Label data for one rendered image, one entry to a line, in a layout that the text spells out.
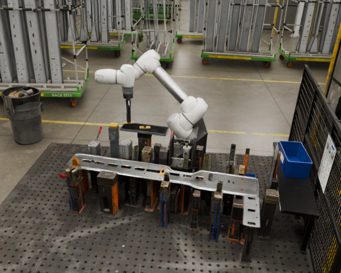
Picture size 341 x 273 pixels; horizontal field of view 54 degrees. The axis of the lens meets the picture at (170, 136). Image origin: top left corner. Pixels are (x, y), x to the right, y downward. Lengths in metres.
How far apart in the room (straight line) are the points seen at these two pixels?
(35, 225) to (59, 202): 0.27
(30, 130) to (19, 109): 0.34
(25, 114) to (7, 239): 2.66
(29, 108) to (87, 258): 2.99
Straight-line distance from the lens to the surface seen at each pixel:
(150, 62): 2.99
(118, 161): 2.53
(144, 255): 2.22
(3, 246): 2.46
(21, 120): 4.94
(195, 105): 2.91
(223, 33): 9.08
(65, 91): 6.17
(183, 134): 2.95
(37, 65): 6.55
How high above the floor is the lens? 2.32
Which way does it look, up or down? 27 degrees down
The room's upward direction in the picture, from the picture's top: 2 degrees clockwise
